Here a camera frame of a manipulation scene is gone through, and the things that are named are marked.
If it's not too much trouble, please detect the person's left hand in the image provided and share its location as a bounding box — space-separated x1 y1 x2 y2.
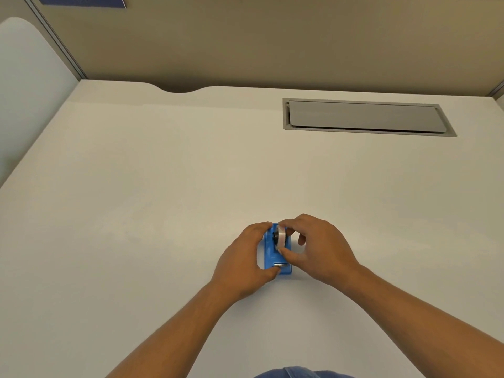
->
211 222 282 303

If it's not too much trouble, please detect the person's left forearm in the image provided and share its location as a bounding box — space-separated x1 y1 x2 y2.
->
106 281 239 378

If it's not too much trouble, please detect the white desk side partition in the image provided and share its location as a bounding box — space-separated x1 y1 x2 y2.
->
0 17 80 188

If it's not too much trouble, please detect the blue tape dispenser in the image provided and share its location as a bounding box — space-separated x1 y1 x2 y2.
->
263 223 292 277

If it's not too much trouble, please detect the person's blue clothing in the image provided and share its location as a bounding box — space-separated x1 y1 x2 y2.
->
254 366 355 378

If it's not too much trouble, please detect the person's right hand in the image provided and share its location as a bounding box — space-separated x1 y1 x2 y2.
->
277 214 362 288

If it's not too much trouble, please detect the grey partition frame strip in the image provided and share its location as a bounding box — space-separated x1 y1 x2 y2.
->
22 0 88 80

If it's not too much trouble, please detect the person's right forearm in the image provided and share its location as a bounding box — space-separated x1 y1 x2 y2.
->
342 265 504 378

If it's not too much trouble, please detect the grey desk cable hatch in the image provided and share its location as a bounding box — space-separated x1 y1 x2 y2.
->
282 98 458 138

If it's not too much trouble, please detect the blue wall sign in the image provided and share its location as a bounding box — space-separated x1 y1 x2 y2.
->
36 0 127 9

